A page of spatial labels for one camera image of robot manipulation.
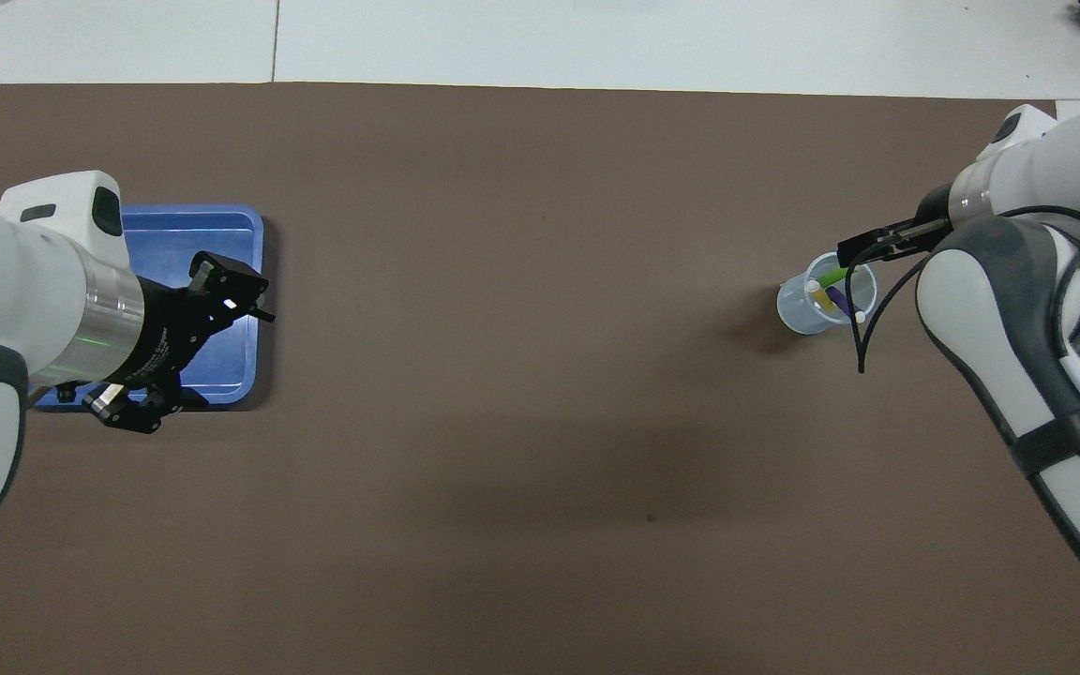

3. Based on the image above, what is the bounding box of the blue plastic tray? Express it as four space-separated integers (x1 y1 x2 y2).
34 204 265 409

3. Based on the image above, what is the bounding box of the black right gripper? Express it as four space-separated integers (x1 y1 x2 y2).
837 183 958 266

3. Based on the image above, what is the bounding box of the purple pen with white cap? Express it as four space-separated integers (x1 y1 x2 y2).
826 286 867 324

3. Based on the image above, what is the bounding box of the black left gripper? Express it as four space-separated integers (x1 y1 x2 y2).
82 251 276 435

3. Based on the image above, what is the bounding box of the brown table mat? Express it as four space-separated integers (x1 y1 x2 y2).
0 82 1080 675

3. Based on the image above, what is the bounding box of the clear plastic cup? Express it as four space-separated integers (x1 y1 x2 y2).
776 251 878 336

